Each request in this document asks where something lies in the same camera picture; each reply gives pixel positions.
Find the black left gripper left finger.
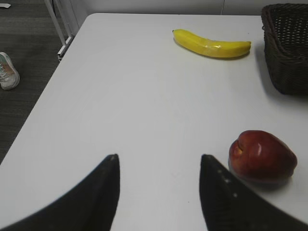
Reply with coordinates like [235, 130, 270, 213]
[3, 154, 120, 231]

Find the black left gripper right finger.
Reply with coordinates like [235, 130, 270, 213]
[199, 154, 308, 231]

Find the dark woven plastic basket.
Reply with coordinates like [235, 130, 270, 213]
[261, 3, 308, 96]

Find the red apple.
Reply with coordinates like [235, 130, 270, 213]
[229, 130, 297, 183]

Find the white sneaker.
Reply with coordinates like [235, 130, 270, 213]
[0, 52, 20, 90]

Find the yellow banana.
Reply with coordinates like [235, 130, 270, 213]
[172, 29, 251, 58]

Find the white metal frame leg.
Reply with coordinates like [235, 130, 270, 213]
[44, 0, 75, 62]

